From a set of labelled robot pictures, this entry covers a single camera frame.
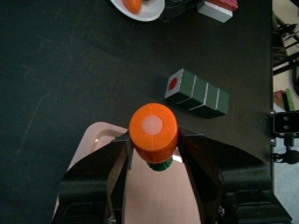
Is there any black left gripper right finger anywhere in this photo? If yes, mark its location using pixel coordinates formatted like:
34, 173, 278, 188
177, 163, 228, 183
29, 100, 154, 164
176, 127, 293, 224

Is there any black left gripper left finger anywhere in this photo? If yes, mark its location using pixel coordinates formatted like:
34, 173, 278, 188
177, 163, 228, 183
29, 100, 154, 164
50, 130, 134, 224

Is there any orange toy carrot tip piece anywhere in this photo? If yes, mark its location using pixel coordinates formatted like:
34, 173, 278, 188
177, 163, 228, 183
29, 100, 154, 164
121, 0, 144, 15

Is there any pink plastic tray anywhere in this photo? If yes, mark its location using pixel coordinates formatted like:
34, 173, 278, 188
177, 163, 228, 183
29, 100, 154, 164
50, 122, 202, 224

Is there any green sliced toy sushi roll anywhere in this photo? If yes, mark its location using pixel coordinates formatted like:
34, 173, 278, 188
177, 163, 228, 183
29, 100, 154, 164
162, 68, 229, 119

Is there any white red toy block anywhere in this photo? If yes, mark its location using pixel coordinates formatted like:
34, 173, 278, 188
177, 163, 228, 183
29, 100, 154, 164
196, 0, 238, 24

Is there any white round plate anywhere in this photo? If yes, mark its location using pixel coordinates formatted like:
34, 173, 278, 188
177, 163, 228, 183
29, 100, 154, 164
108, 0, 165, 23

